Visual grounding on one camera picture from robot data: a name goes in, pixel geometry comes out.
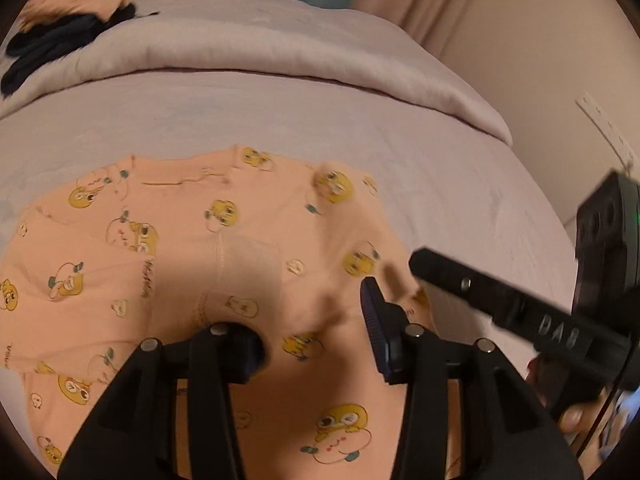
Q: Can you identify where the crumpled orange cloth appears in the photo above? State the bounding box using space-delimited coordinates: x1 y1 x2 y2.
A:
17 0 132 28

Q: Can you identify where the folded pale duvet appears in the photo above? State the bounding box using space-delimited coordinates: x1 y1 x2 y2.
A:
0 0 513 147

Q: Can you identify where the orange cartoon print garment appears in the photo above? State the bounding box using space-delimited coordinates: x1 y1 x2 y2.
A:
0 145 468 480

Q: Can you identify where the white power strip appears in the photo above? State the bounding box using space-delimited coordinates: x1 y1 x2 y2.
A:
576 91 636 163

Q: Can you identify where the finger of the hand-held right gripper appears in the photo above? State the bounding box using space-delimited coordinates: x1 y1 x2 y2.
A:
409 247 542 342

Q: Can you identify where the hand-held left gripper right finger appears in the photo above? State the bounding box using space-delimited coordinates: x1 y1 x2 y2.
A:
360 276 583 480

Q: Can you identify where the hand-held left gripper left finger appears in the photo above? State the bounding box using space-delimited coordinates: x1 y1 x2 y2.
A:
56 322 268 480

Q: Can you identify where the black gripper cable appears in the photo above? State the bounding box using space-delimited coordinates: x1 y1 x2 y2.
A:
575 347 632 458

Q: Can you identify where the person's right hand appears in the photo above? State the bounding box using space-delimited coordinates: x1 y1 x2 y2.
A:
525 357 620 433

